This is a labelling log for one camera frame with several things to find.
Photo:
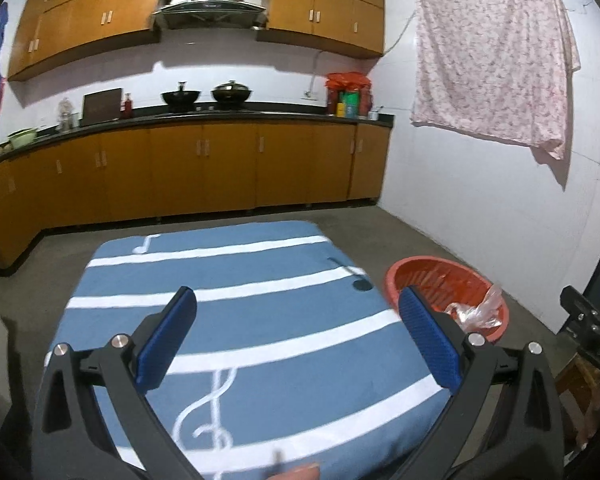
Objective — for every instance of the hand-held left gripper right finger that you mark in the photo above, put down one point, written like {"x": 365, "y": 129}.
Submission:
{"x": 430, "y": 340}

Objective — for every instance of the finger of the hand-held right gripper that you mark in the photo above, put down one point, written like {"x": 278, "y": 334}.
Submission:
{"x": 580, "y": 305}

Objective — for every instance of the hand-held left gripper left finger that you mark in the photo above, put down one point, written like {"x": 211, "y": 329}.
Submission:
{"x": 165, "y": 345}

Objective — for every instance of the clear plastic bag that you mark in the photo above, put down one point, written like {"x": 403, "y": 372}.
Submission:
{"x": 480, "y": 310}

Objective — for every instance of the red plastic basket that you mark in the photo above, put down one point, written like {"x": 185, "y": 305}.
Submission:
{"x": 430, "y": 275}

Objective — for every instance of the person's left hand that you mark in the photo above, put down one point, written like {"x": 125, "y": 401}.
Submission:
{"x": 302, "y": 472}

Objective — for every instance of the wooden stool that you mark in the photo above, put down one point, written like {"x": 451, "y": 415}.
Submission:
{"x": 580, "y": 385}

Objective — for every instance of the blue white striped blanket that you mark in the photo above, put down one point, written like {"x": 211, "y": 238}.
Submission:
{"x": 260, "y": 320}

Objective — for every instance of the wooden base cabinet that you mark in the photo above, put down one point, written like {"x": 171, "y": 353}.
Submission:
{"x": 180, "y": 170}

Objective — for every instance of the white cup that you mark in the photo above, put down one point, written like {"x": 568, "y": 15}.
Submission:
{"x": 374, "y": 115}

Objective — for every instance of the red bottle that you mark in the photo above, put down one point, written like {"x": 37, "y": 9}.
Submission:
{"x": 127, "y": 109}

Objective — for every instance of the dark cutting board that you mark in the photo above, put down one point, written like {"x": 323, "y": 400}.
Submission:
{"x": 101, "y": 106}

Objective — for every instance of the glass jar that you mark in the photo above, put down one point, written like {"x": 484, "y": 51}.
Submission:
{"x": 67, "y": 117}

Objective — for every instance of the green box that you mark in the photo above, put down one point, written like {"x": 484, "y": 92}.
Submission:
{"x": 351, "y": 105}

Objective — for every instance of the green bowl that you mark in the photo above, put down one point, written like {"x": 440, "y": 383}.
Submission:
{"x": 21, "y": 138}

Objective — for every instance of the black countertop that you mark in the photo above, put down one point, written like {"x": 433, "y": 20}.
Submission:
{"x": 280, "y": 117}

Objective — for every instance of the pink floral hanging cloth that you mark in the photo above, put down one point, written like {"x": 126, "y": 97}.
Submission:
{"x": 490, "y": 60}

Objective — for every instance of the black wok with lid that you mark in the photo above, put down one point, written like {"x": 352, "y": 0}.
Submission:
{"x": 232, "y": 92}

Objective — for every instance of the red plastic bag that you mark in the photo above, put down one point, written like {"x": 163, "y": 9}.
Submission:
{"x": 347, "y": 81}

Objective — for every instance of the wooden wall cabinet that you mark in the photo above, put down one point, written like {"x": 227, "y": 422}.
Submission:
{"x": 90, "y": 15}
{"x": 330, "y": 5}

